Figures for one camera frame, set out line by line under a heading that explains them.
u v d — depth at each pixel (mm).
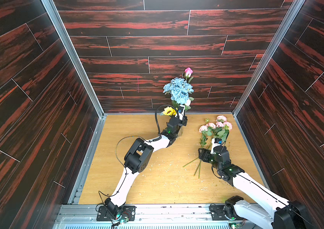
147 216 750
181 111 791
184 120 854
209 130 1017
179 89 834
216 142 747
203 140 1013
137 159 586
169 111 892
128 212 732
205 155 749
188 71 885
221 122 1068
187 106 905
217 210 737
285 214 397
